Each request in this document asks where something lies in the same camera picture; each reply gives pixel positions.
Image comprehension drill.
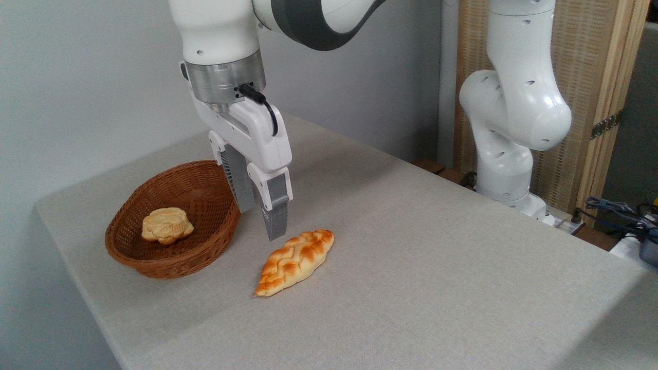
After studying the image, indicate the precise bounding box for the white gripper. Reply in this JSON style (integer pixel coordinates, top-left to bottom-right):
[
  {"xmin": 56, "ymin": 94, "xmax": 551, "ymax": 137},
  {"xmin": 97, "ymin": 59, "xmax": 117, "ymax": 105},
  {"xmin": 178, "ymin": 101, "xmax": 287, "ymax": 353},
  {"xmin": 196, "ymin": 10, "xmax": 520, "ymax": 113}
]
[{"xmin": 179, "ymin": 61, "xmax": 294, "ymax": 242}]

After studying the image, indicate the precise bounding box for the round pale bread bun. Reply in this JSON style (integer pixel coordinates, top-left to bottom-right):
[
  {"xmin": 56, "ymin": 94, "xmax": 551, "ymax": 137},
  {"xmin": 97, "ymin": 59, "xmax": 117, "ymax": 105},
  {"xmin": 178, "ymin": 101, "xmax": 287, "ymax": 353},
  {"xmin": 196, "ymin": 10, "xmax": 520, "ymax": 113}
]
[{"xmin": 141, "ymin": 207, "xmax": 195, "ymax": 246}]

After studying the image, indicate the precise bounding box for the brown wicker basket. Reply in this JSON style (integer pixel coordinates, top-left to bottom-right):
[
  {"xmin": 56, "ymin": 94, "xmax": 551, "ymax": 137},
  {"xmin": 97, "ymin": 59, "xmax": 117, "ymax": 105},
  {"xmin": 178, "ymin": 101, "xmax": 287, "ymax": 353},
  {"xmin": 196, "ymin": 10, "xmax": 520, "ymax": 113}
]
[{"xmin": 105, "ymin": 160, "xmax": 242, "ymax": 280}]

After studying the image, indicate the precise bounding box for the braided golden bread loaf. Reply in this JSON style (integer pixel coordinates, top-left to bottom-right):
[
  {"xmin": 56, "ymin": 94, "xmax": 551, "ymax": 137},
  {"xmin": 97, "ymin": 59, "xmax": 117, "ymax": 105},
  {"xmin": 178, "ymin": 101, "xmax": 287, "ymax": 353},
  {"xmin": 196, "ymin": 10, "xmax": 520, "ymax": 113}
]
[{"xmin": 255, "ymin": 229, "xmax": 335, "ymax": 298}]

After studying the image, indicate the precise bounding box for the brown wooden block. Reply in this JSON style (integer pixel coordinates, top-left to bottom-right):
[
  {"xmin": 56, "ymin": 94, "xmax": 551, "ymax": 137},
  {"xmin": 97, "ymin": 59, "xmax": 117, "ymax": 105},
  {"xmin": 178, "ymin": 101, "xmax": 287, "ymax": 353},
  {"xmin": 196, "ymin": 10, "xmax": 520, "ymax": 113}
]
[{"xmin": 413, "ymin": 158, "xmax": 448, "ymax": 176}]

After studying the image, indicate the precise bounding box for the grey fabric tablecloth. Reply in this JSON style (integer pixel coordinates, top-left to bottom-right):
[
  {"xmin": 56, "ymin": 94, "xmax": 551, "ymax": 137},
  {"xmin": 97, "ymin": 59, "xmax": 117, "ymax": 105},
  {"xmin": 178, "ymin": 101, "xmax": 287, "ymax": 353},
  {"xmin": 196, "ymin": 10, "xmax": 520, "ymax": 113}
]
[{"xmin": 35, "ymin": 113, "xmax": 658, "ymax": 370}]

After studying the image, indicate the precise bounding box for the white vertical pipe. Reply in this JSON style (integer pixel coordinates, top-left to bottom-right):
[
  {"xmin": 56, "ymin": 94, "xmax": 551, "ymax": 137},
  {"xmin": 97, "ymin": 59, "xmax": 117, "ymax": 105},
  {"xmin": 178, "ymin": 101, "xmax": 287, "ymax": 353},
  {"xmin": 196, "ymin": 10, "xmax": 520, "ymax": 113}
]
[{"xmin": 436, "ymin": 0, "xmax": 460, "ymax": 168}]

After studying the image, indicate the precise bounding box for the wood and rattan folding screen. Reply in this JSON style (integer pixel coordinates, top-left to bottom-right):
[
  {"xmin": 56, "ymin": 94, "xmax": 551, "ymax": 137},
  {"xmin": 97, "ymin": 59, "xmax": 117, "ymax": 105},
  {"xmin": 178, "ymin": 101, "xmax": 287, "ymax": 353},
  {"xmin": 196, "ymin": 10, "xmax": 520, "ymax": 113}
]
[{"xmin": 453, "ymin": 0, "xmax": 651, "ymax": 227}]

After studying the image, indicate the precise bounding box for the metal screen hinge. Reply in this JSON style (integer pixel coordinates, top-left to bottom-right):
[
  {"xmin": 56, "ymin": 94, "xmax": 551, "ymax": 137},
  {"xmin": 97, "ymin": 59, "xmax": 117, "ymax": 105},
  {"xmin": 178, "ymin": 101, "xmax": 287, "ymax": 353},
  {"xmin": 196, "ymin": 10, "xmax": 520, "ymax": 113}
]
[{"xmin": 590, "ymin": 110, "xmax": 623, "ymax": 140}]

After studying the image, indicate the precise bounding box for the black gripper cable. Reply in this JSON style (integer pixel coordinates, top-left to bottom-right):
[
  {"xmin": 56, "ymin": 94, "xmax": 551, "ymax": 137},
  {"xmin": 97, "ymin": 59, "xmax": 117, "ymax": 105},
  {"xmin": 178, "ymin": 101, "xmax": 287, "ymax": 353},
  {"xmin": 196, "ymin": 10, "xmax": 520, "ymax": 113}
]
[{"xmin": 239, "ymin": 83, "xmax": 280, "ymax": 138}]

